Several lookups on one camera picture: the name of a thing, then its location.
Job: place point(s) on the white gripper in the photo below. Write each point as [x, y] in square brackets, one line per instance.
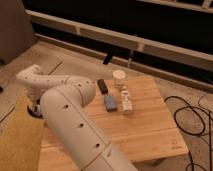
[34, 97]

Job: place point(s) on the dark ceramic bowl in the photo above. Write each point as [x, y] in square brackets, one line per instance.
[34, 113]

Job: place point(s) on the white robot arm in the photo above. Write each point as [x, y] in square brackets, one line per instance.
[62, 99]

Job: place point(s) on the yellow mat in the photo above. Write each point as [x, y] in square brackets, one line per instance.
[20, 142]

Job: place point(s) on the grey cabinet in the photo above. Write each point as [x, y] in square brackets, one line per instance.
[16, 31]

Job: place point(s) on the dark rectangular bar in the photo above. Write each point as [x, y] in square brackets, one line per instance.
[102, 86]

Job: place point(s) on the blue sponge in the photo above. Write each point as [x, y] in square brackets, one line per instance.
[110, 103]

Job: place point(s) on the black table leg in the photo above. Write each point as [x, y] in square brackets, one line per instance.
[108, 58]

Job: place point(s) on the white small bottle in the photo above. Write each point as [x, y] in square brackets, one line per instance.
[126, 100]

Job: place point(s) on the wooden shelf rail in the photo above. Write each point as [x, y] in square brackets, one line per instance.
[162, 50]

